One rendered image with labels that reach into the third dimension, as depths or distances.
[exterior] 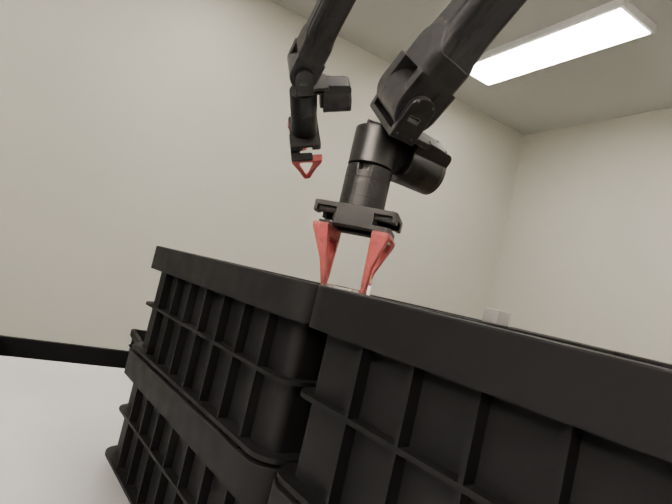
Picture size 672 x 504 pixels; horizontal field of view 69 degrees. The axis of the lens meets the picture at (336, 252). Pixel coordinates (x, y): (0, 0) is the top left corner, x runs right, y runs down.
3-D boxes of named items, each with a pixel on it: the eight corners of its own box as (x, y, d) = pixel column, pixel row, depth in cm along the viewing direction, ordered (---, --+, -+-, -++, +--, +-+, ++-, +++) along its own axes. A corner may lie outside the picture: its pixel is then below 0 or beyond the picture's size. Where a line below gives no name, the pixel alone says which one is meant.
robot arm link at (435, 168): (392, 63, 59) (417, 93, 53) (458, 101, 65) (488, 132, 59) (342, 144, 65) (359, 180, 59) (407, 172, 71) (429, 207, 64)
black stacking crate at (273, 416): (256, 488, 27) (303, 291, 28) (125, 355, 51) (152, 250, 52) (582, 461, 51) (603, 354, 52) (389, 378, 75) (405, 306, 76)
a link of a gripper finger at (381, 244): (330, 288, 63) (346, 218, 64) (383, 299, 61) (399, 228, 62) (316, 283, 56) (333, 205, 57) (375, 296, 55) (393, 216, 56)
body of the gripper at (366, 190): (324, 224, 64) (337, 170, 65) (400, 238, 62) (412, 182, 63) (311, 212, 58) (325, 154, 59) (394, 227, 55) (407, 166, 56)
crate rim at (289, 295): (295, 321, 28) (304, 281, 28) (146, 266, 52) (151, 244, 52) (602, 371, 52) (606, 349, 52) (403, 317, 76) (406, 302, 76)
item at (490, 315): (495, 324, 38) (498, 309, 38) (481, 321, 39) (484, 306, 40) (508, 327, 39) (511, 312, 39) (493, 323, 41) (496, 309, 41)
